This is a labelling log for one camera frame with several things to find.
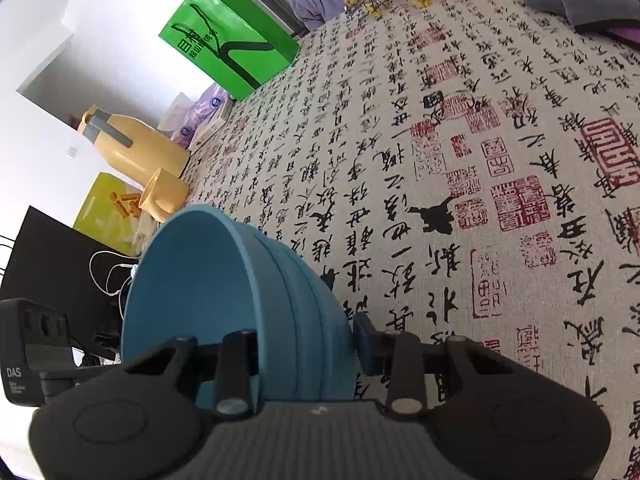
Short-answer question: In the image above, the yellow thermos jug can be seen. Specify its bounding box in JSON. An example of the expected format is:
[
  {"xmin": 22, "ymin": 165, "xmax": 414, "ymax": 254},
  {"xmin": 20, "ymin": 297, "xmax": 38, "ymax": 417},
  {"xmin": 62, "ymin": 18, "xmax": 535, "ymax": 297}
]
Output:
[{"xmin": 77, "ymin": 105, "xmax": 191, "ymax": 178}]

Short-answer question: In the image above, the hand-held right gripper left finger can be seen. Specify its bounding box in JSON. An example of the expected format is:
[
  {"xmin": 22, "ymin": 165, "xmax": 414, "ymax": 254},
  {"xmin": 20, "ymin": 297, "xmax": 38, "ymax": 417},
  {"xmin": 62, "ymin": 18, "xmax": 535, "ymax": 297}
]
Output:
[{"xmin": 125, "ymin": 330, "xmax": 261, "ymax": 420}]

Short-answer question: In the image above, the green paper bag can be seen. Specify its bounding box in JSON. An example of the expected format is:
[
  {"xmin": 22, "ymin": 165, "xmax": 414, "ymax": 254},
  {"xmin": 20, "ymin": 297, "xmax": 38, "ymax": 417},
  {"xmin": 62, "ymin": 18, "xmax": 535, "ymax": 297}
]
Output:
[{"xmin": 158, "ymin": 0, "xmax": 301, "ymax": 102}]

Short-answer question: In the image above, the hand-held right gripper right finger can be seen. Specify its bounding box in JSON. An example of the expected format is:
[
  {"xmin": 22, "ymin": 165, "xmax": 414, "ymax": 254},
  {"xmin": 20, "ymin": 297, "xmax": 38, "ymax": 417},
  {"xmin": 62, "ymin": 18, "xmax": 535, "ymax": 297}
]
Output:
[{"xmin": 354, "ymin": 314, "xmax": 516, "ymax": 421}]

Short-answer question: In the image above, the yellow mug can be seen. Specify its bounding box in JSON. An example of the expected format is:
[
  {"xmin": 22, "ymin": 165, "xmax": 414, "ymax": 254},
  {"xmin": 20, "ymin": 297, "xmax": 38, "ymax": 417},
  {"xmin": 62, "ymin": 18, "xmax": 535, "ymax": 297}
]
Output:
[{"xmin": 138, "ymin": 168, "xmax": 190, "ymax": 223}]

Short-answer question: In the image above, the white earphone cable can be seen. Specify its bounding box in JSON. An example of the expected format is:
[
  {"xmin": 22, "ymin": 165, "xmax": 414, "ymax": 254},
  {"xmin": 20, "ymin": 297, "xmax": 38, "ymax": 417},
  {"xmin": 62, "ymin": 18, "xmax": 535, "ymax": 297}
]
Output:
[{"xmin": 89, "ymin": 251, "xmax": 138, "ymax": 318}]

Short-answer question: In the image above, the calligraphy printed tablecloth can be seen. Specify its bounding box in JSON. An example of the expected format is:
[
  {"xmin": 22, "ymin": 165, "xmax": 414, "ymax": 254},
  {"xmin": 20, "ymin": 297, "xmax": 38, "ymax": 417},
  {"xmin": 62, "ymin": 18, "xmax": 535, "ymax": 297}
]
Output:
[{"xmin": 165, "ymin": 0, "xmax": 640, "ymax": 480}]

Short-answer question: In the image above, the black paper bag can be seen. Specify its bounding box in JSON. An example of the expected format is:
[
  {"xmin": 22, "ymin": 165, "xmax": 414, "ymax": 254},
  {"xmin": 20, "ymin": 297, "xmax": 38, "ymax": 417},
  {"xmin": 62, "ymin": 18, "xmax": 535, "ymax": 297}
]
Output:
[{"xmin": 0, "ymin": 205, "xmax": 131, "ymax": 321}]

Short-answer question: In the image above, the yellow snack box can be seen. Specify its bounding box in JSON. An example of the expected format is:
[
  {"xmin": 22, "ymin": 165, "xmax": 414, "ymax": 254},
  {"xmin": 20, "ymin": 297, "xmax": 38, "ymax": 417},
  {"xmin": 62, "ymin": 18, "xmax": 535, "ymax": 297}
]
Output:
[{"xmin": 72, "ymin": 172, "xmax": 146, "ymax": 256}]

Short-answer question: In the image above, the purple tissue pack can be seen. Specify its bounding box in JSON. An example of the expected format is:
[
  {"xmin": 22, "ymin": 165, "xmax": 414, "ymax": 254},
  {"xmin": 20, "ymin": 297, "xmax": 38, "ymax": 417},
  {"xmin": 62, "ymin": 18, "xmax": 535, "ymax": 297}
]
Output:
[
  {"xmin": 170, "ymin": 105, "xmax": 211, "ymax": 150},
  {"xmin": 197, "ymin": 85, "xmax": 237, "ymax": 121}
]

